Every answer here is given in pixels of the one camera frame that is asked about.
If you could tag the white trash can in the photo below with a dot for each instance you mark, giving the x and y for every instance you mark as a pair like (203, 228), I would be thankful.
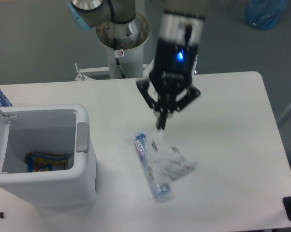
(53, 129)

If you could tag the colourful snack wrapper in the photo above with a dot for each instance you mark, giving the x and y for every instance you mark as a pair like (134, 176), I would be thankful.
(43, 162)

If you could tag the white plastic bag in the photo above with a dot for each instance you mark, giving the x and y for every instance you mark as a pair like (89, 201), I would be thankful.
(166, 164)

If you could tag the blue plastic bag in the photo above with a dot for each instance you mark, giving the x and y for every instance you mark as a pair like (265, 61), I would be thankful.
(264, 14)

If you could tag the clear plastic water bottle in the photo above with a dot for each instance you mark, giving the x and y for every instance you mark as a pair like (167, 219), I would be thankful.
(161, 192)

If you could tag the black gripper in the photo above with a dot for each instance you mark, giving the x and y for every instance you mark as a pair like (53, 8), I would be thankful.
(173, 64)

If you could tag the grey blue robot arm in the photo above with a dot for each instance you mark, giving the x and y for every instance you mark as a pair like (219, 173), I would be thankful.
(95, 12)

